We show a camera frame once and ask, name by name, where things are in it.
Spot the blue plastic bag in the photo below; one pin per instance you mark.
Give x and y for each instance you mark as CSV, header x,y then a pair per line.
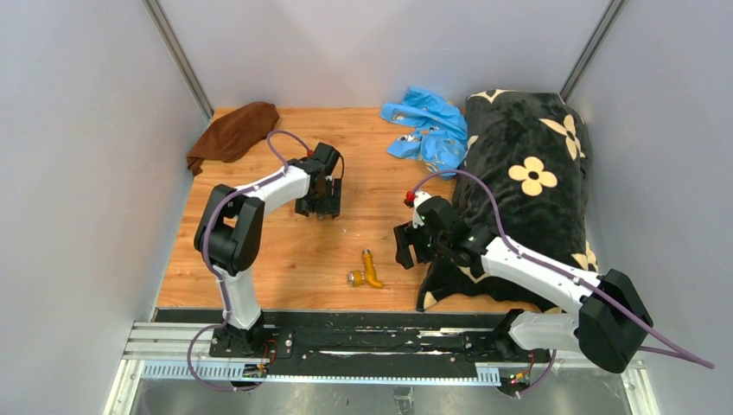
x,y
439,131

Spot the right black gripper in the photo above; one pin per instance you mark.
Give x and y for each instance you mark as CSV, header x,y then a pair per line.
x,y
407,235

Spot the black floral blanket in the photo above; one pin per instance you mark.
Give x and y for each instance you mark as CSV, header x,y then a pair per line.
x,y
527,167

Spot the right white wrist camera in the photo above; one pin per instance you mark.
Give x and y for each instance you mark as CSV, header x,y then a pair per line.
x,y
413,200

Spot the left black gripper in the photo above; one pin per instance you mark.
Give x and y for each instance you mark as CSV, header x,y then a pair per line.
x,y
331,205

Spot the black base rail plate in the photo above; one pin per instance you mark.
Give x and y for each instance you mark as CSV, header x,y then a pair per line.
x,y
386,331

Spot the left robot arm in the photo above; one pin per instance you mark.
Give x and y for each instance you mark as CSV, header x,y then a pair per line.
x,y
230,232

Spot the brown cloth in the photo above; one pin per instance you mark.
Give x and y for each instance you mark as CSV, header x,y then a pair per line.
x,y
230,137

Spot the yellow brass water faucet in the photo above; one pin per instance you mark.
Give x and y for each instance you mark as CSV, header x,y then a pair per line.
x,y
367,275

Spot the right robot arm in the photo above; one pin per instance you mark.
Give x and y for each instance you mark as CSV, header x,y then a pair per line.
x,y
601,316

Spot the aluminium frame rail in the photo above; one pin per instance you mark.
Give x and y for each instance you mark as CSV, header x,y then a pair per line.
x,y
180,351

